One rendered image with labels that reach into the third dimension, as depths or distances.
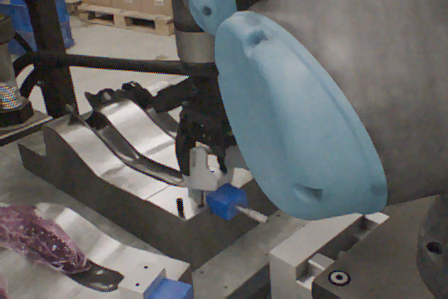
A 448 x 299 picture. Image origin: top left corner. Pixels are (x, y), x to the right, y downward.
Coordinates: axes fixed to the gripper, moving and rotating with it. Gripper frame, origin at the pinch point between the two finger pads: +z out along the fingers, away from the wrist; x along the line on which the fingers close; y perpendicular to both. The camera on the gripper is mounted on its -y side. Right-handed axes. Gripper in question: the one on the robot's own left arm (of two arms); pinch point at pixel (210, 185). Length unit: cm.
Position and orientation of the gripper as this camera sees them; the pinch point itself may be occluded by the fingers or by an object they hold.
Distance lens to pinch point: 81.0
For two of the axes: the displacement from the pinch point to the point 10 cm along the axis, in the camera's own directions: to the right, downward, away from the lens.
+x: 6.9, -3.8, 6.2
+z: 0.8, 8.9, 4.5
